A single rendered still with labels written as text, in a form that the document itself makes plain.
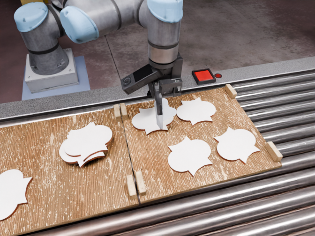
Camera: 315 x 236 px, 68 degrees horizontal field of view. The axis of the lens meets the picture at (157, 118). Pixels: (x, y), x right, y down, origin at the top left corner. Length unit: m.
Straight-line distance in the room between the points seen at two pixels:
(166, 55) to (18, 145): 0.52
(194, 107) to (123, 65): 1.90
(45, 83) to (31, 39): 0.18
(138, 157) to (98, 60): 2.18
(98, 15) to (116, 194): 0.43
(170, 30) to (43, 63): 0.61
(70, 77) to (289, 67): 0.93
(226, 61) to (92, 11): 2.36
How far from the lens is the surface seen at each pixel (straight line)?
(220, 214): 0.65
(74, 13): 0.53
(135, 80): 0.62
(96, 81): 2.48
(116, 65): 2.65
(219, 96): 0.88
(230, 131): 0.76
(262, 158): 0.74
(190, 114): 0.78
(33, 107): 0.95
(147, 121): 0.75
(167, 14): 0.52
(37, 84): 1.05
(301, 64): 1.21
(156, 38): 0.55
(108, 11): 0.55
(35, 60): 1.03
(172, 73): 0.63
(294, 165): 0.80
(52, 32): 0.98
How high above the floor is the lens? 1.51
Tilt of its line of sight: 48 degrees down
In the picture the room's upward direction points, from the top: straight up
